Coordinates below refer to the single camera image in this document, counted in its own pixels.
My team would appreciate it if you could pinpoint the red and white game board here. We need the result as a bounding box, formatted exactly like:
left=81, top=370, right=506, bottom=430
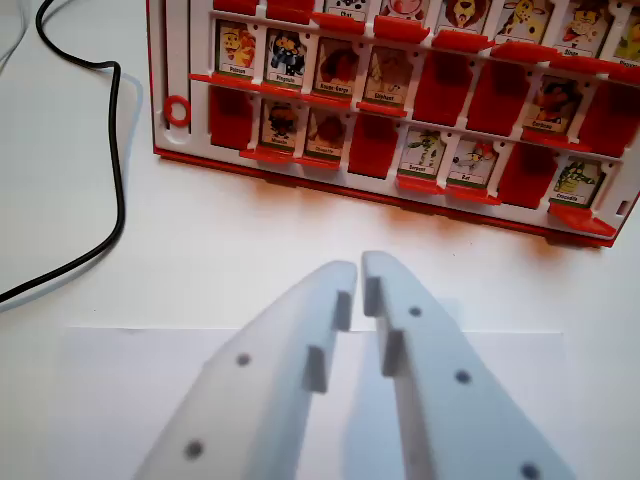
left=145, top=0, right=640, bottom=250

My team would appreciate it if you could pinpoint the black cable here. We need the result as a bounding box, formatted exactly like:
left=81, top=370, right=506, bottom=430
left=0, top=0, right=127, bottom=305

